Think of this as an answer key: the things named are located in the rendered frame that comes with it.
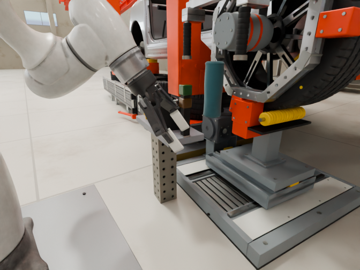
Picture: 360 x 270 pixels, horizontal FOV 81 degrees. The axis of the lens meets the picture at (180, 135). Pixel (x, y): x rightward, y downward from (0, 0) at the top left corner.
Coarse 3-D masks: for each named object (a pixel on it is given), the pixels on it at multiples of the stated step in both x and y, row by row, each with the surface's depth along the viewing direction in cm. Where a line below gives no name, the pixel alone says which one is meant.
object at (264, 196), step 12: (216, 156) 135; (216, 168) 128; (228, 168) 118; (228, 180) 119; (240, 180) 110; (252, 180) 110; (312, 180) 110; (252, 192) 104; (264, 192) 97; (276, 192) 97; (288, 192) 102; (300, 192) 108; (264, 204) 98; (276, 204) 100
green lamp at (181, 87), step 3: (180, 84) 80; (183, 84) 80; (186, 84) 80; (189, 84) 80; (180, 87) 80; (183, 87) 78; (186, 87) 78; (189, 87) 79; (180, 90) 80; (183, 90) 78; (186, 90) 79; (189, 90) 79; (180, 93) 81; (183, 93) 79; (186, 93) 79; (189, 93) 80
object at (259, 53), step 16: (288, 0) 82; (272, 16) 88; (288, 16) 82; (288, 32) 85; (272, 48) 95; (240, 64) 114; (256, 64) 99; (272, 64) 94; (288, 64) 86; (240, 80) 108; (256, 80) 111; (272, 80) 95
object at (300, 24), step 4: (304, 16) 118; (300, 20) 120; (304, 20) 118; (296, 24) 122; (300, 24) 121; (304, 24) 119; (300, 28) 121; (300, 32) 121; (300, 40) 118; (296, 44) 124; (300, 44) 118; (296, 48) 125; (300, 48) 118; (292, 52) 127; (296, 52) 125; (292, 56) 128; (296, 60) 126
